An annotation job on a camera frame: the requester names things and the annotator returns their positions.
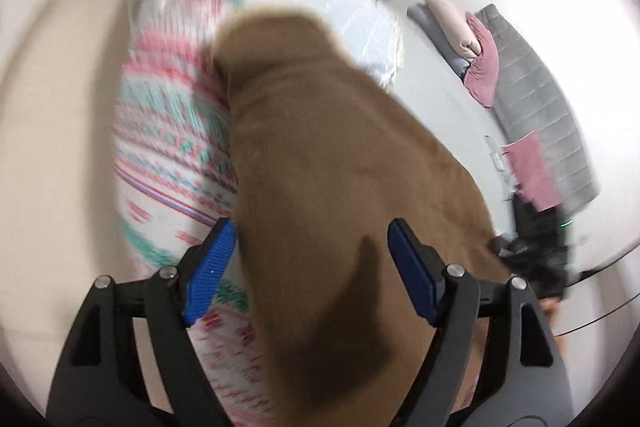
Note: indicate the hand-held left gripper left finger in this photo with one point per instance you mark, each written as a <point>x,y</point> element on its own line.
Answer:
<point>212,267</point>

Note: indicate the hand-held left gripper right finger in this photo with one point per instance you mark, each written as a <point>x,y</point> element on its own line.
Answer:
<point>412,267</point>

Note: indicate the brown coat with fur collar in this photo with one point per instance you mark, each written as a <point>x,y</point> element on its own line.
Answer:
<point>325,157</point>

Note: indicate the clear clothes hanger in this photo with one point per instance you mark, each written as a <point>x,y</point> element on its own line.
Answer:
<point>495,157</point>

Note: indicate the pink cloth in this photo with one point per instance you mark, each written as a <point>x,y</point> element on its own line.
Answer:
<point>530,172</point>

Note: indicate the pink and teal patterned blanket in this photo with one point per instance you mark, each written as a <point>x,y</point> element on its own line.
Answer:
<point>165,132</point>

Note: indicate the bed with grey sheet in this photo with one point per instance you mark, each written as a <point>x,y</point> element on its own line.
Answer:
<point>440,117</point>

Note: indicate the grey quilted headboard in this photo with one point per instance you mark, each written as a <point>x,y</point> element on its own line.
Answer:
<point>535,87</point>

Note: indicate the pink pillow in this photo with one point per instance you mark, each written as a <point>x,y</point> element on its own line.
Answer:
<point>482,67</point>

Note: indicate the blue-grey pillow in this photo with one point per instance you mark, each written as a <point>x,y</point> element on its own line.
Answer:
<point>435,32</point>

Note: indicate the beige pillow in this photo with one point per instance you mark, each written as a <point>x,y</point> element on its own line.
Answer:
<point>452,22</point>

